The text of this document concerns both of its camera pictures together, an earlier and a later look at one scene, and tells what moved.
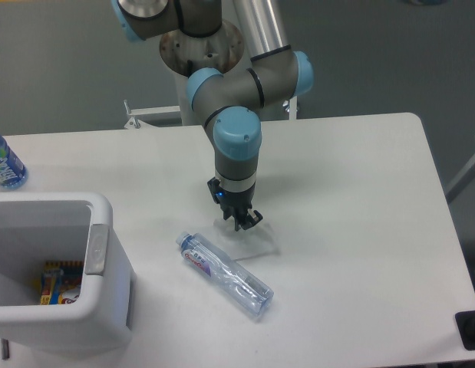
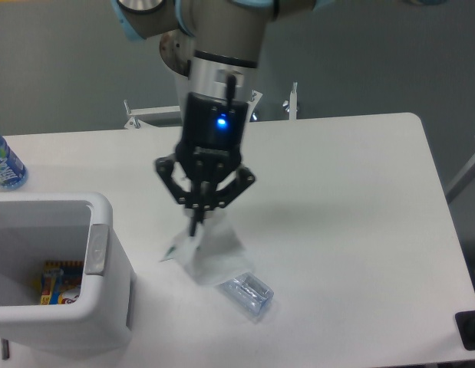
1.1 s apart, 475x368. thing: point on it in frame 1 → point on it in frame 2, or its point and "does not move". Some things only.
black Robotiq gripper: [239, 201] → [214, 133]
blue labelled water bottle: [8, 171] does not move
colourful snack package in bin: [61, 282] does not move
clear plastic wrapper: [260, 239] → [216, 255]
